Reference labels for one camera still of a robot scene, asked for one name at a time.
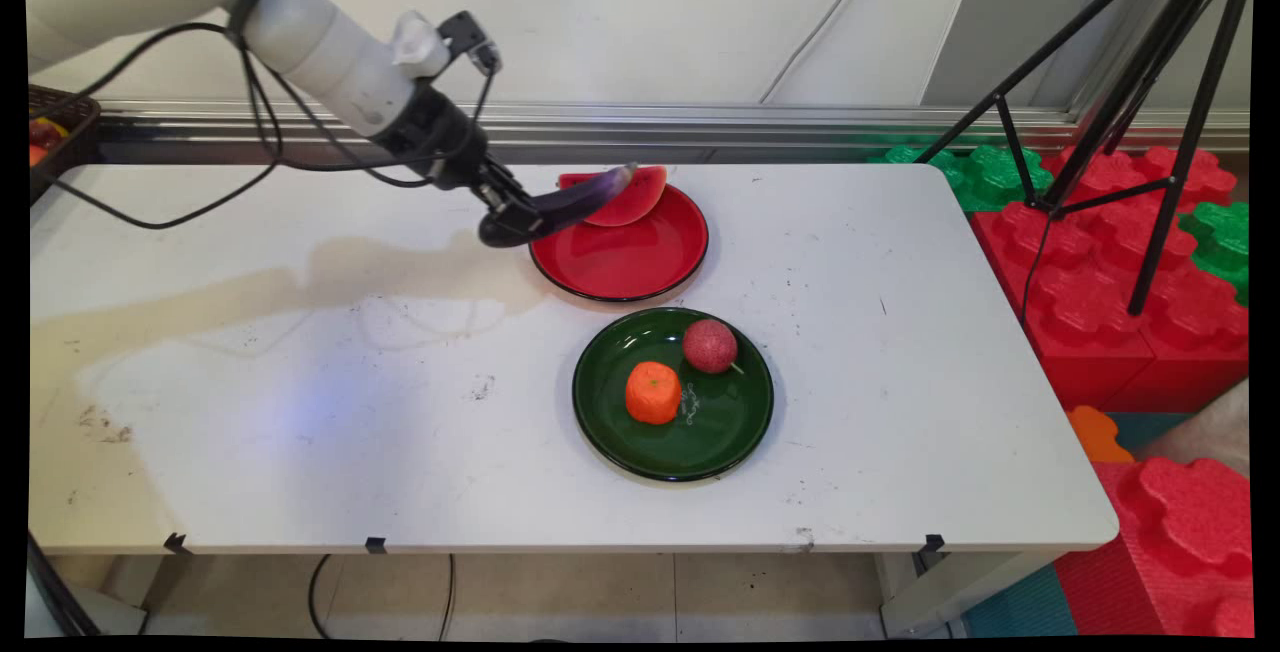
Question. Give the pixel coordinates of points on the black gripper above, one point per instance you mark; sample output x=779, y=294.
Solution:
x=435, y=137

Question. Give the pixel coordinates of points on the purple toy eggplant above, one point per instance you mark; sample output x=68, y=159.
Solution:
x=590, y=194

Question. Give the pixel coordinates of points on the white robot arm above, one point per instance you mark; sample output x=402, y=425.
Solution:
x=320, y=42

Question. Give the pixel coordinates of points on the red enamel plate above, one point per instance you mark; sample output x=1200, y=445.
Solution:
x=620, y=262

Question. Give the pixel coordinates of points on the toy watermelon slice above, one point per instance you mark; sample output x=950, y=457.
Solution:
x=635, y=202

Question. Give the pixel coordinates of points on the orange toy carrot chunk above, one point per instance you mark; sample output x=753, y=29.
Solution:
x=653, y=394

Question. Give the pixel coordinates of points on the dark red round toy fruit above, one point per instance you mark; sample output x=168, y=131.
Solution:
x=710, y=345

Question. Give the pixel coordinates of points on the green enamel plate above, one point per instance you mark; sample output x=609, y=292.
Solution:
x=720, y=432

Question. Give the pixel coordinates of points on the black table edge clip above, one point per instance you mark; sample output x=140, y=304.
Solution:
x=933, y=543
x=376, y=544
x=176, y=543

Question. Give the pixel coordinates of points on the dark woven basket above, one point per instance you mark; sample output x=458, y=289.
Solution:
x=70, y=132

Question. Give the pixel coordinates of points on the green foam block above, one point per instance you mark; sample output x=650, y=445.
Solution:
x=985, y=177
x=1222, y=242

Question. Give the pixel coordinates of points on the red toy fruit in basket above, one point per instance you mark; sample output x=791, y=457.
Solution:
x=42, y=134

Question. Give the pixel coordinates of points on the white table leg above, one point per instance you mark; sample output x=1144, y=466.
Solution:
x=950, y=597

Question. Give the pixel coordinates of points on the large red foam block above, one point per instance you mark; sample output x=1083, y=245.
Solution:
x=1090, y=312

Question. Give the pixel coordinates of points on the orange foam block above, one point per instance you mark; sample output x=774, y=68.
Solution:
x=1097, y=435

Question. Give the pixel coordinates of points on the black tripod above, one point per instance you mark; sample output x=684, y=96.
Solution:
x=1180, y=82

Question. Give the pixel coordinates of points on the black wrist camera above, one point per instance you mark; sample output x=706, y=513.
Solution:
x=470, y=37

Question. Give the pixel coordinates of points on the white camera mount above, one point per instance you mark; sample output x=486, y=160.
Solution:
x=418, y=40

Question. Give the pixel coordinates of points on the metal wall rail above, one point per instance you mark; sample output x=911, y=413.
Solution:
x=700, y=122

